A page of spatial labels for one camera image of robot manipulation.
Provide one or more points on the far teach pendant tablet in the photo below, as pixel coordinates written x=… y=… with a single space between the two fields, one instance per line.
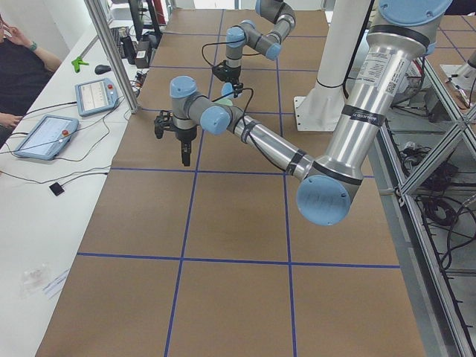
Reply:
x=96 y=96

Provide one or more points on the small black square pad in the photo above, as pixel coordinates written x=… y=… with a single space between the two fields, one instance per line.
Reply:
x=56 y=188

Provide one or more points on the light blue plastic cup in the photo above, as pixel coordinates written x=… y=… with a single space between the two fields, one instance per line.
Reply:
x=228 y=90

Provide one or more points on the teach pendant tablet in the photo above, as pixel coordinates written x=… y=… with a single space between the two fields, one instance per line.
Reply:
x=47 y=138
x=96 y=96

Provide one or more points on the seated person in black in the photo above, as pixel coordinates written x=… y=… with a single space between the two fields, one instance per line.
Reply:
x=26 y=69

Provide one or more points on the pale green bowl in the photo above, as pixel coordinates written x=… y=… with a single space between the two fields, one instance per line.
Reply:
x=224 y=101

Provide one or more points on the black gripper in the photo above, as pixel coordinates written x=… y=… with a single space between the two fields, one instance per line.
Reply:
x=233 y=75
x=184 y=135

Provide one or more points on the aluminium frame post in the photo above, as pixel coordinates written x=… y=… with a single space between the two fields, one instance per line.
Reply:
x=101 y=26

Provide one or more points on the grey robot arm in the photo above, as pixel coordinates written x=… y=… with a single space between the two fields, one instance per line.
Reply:
x=281 y=15
x=368 y=51

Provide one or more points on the green plastic clamp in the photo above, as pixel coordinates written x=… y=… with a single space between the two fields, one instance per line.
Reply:
x=78 y=63

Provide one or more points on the black computer mouse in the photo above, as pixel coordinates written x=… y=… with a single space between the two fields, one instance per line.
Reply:
x=102 y=69

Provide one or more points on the clear plastic bag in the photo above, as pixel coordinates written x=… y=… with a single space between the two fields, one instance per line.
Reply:
x=34 y=279

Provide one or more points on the near teach pendant tablet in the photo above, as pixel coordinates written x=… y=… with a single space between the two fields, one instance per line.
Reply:
x=47 y=138

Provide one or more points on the brown paper table mat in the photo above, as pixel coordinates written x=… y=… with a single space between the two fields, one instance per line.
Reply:
x=214 y=259

